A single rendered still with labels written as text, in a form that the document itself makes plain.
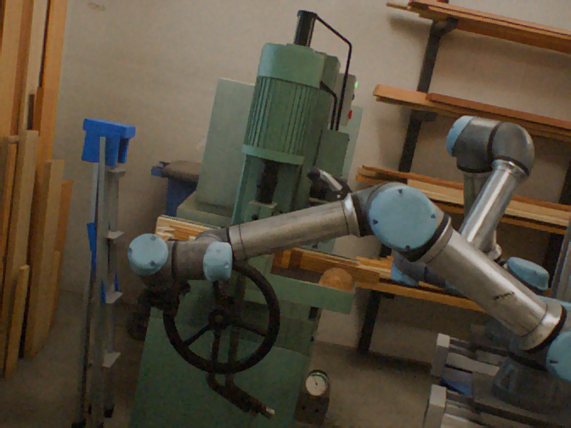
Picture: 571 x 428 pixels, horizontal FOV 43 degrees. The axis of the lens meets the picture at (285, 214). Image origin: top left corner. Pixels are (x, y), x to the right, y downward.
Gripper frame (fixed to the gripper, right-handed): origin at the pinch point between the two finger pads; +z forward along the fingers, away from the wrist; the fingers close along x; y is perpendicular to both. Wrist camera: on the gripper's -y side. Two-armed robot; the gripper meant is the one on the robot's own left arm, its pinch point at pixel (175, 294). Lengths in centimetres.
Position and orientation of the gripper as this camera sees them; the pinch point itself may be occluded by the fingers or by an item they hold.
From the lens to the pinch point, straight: 171.6
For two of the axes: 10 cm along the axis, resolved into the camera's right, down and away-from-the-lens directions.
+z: 0.0, 3.9, 9.2
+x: 9.7, 2.2, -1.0
